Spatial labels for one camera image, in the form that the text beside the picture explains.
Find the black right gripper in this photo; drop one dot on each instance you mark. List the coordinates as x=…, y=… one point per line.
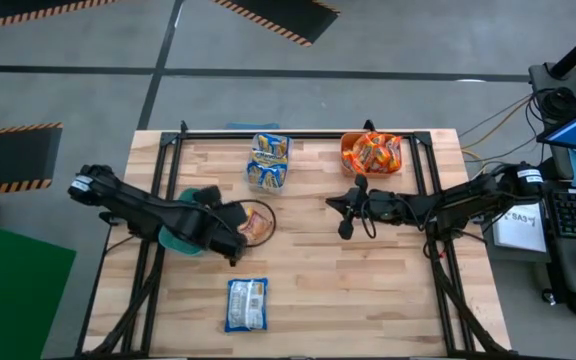
x=383, y=207

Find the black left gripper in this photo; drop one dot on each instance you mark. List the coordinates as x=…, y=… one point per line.
x=213, y=232

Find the red Maruchan ramen pack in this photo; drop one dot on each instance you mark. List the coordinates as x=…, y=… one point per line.
x=258, y=227

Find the blue Maruchan ramen pack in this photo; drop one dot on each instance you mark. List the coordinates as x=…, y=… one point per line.
x=271, y=144
x=246, y=305
x=270, y=159
x=268, y=177

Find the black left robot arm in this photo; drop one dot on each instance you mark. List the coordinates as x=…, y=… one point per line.
x=133, y=210

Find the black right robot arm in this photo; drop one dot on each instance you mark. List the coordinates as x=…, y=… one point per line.
x=468, y=197

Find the orange plastic bin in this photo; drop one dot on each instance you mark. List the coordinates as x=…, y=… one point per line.
x=368, y=175

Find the green plastic bin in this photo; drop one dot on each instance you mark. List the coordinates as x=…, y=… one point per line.
x=173, y=245

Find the blue flat item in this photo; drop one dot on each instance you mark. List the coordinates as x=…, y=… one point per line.
x=253, y=126

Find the white label sign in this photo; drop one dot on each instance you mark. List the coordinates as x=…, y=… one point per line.
x=520, y=230

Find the black hazard-striped floor mat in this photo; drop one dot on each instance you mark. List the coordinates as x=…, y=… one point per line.
x=8, y=157
x=278, y=12
x=18, y=7

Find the cart caster wheel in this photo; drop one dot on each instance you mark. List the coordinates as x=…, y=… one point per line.
x=549, y=298

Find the grey equipment box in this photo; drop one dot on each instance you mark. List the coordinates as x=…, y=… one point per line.
x=538, y=75

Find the green floor board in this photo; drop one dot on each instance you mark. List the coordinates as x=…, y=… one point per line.
x=13, y=300

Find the grey workstation cart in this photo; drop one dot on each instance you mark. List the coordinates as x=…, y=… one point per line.
x=568, y=280

